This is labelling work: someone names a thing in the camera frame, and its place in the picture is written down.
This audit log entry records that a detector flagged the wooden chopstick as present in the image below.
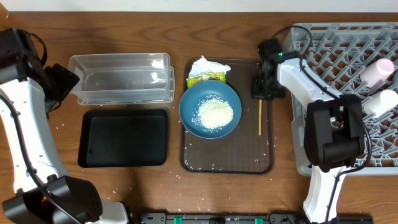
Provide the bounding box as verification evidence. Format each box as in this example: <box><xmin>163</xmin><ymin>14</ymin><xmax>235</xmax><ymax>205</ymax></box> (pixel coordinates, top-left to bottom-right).
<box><xmin>258</xmin><ymin>100</ymin><xmax>262</xmax><ymax>136</ymax></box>

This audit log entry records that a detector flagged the pink cup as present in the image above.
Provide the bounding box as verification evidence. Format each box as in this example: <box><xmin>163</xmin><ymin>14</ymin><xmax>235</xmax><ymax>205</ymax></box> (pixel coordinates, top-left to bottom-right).
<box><xmin>360</xmin><ymin>58</ymin><xmax>395</xmax><ymax>88</ymax></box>

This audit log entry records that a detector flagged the white cup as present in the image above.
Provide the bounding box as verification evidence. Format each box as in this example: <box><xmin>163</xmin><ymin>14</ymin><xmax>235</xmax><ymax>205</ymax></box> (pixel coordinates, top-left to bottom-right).
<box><xmin>364</xmin><ymin>90</ymin><xmax>398</xmax><ymax>119</ymax></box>

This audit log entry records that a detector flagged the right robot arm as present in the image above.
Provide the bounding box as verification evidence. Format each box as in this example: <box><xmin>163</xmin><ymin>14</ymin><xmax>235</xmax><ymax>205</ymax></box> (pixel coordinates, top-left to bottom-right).
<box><xmin>251</xmin><ymin>38</ymin><xmax>365</xmax><ymax>223</ymax></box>

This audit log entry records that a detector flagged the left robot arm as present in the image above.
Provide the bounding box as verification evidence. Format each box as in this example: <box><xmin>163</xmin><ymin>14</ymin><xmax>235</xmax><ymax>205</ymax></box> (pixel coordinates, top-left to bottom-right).
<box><xmin>1</xmin><ymin>28</ymin><xmax>129</xmax><ymax>223</ymax></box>

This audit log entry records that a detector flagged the pile of white rice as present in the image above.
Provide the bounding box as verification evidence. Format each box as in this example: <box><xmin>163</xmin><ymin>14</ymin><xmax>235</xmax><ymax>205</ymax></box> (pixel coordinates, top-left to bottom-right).
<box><xmin>192</xmin><ymin>94</ymin><xmax>234</xmax><ymax>131</ymax></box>

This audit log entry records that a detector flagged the dark blue plate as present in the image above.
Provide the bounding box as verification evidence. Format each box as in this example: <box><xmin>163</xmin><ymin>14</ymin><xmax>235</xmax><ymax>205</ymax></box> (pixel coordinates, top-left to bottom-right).
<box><xmin>179</xmin><ymin>81</ymin><xmax>243</xmax><ymax>139</ymax></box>

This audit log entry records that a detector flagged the crumpled white green wrapper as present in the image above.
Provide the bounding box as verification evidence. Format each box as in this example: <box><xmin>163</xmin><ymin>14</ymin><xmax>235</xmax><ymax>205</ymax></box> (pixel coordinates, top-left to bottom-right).
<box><xmin>187</xmin><ymin>55</ymin><xmax>231</xmax><ymax>88</ymax></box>

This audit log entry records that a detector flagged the clear plastic bin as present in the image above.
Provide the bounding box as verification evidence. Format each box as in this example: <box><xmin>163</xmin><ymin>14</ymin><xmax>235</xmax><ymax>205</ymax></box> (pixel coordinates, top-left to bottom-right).
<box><xmin>68</xmin><ymin>53</ymin><xmax>175</xmax><ymax>106</ymax></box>

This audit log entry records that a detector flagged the brown serving tray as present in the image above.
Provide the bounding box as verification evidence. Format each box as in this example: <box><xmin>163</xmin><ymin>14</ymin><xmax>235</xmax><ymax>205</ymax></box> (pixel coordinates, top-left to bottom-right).
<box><xmin>180</xmin><ymin>58</ymin><xmax>274</xmax><ymax>175</ymax></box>

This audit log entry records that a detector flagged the black tray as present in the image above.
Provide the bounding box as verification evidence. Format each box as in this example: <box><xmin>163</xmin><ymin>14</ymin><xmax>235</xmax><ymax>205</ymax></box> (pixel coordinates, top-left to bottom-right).
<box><xmin>78</xmin><ymin>109</ymin><xmax>168</xmax><ymax>168</ymax></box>

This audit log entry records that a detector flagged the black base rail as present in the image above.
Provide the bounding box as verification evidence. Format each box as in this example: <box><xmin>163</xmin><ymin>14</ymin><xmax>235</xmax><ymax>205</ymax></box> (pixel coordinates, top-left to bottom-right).
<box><xmin>139</xmin><ymin>212</ymin><xmax>374</xmax><ymax>224</ymax></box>

